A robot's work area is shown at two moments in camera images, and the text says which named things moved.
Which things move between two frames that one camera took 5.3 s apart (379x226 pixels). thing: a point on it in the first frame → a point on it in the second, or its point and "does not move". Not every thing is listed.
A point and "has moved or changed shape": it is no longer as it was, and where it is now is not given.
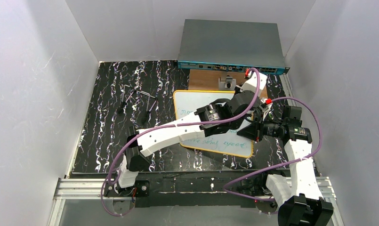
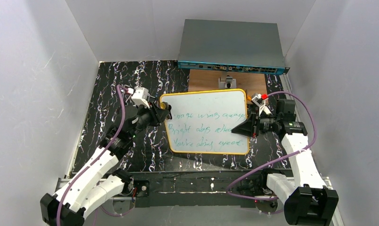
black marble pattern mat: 128,95 does not move
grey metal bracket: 229,84 does not move
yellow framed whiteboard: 186,102 has moved or changed shape
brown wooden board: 208,79 does not move
